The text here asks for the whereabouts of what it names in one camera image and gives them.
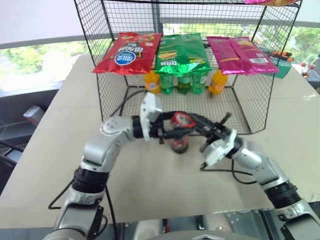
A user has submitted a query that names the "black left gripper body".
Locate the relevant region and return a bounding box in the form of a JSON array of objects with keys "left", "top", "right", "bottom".
[{"left": 150, "top": 112, "right": 167, "bottom": 145}]

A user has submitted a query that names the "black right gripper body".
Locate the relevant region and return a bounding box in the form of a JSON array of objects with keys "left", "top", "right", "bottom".
[{"left": 199, "top": 112, "right": 232, "bottom": 152}]

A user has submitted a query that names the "glass bottle with red label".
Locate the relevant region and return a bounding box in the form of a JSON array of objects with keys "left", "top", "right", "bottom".
[{"left": 169, "top": 117, "right": 190, "bottom": 154}]

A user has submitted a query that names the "green drink bottle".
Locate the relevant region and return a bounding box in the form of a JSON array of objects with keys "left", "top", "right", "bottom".
[
  {"left": 192, "top": 72, "right": 208, "bottom": 95},
  {"left": 159, "top": 73, "right": 176, "bottom": 95},
  {"left": 177, "top": 74, "right": 192, "bottom": 95}
]

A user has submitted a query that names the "orange drink bottle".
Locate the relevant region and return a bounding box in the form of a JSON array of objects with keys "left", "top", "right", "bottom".
[
  {"left": 144, "top": 70, "right": 161, "bottom": 95},
  {"left": 208, "top": 69, "right": 228, "bottom": 97}
]

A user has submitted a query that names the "green chip bag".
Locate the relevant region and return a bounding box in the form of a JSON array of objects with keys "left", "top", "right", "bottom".
[{"left": 154, "top": 33, "right": 213, "bottom": 77}]

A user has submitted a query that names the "red chip bag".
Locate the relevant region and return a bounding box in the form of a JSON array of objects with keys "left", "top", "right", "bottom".
[{"left": 92, "top": 31, "right": 163, "bottom": 76}]

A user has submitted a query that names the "pink chip bag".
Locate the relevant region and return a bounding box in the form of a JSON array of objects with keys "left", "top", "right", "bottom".
[{"left": 206, "top": 36, "right": 280, "bottom": 76}]

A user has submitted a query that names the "teal box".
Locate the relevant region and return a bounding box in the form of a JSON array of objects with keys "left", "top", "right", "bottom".
[{"left": 271, "top": 57, "right": 292, "bottom": 80}]

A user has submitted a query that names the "orange and black tool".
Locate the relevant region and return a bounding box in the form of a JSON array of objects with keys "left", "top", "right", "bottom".
[{"left": 272, "top": 50, "right": 295, "bottom": 63}]

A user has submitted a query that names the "red and clear glassware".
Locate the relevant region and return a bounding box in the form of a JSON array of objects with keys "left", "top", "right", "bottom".
[{"left": 299, "top": 53, "right": 317, "bottom": 76}]

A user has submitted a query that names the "orange snack bag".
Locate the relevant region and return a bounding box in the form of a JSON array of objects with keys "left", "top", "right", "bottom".
[{"left": 264, "top": 0, "right": 303, "bottom": 7}]

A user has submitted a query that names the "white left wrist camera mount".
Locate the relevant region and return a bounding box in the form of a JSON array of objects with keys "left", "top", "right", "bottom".
[{"left": 139, "top": 92, "right": 163, "bottom": 141}]

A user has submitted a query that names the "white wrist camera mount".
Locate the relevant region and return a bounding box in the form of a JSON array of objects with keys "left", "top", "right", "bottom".
[
  {"left": 139, "top": 92, "right": 163, "bottom": 141},
  {"left": 201, "top": 129, "right": 238, "bottom": 168}
]

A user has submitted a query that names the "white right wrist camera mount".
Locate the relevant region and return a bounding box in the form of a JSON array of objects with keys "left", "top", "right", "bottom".
[{"left": 201, "top": 129, "right": 238, "bottom": 168}]

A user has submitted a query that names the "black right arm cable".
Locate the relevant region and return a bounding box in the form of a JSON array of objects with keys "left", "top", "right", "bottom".
[{"left": 199, "top": 158, "right": 262, "bottom": 185}]

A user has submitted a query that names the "black wire mesh rack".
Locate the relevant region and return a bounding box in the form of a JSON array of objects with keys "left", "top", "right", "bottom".
[{"left": 73, "top": 0, "right": 305, "bottom": 136}]

